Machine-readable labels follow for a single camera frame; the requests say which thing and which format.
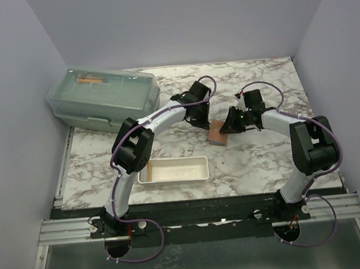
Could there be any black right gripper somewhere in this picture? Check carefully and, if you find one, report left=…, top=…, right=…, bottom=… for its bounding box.
left=218, top=105, right=254, bottom=135

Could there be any tan leather card holder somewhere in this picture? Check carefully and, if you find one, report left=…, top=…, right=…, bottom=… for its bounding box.
left=207, top=119, right=228, bottom=146

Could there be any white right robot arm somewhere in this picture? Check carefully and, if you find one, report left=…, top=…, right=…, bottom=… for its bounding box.
left=219, top=89, right=342, bottom=221

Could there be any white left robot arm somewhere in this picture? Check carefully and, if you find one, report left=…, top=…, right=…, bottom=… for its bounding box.
left=99, top=76, right=217, bottom=236

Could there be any stack of cards in tray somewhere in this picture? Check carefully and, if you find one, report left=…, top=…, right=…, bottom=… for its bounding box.
left=138, top=161, right=153, bottom=184

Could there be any white plastic tray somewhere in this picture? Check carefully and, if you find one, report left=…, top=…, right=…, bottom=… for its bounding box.
left=137, top=156, right=210, bottom=186

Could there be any green translucent storage box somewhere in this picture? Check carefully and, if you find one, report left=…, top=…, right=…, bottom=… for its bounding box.
left=47, top=67, right=160, bottom=133

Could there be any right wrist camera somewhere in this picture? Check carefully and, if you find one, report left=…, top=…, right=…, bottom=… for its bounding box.
left=235, top=92, right=247, bottom=111

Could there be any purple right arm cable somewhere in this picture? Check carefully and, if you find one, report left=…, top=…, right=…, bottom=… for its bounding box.
left=238, top=75, right=351, bottom=252

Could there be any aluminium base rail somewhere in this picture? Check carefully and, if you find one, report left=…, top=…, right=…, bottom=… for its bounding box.
left=38, top=193, right=360, bottom=246

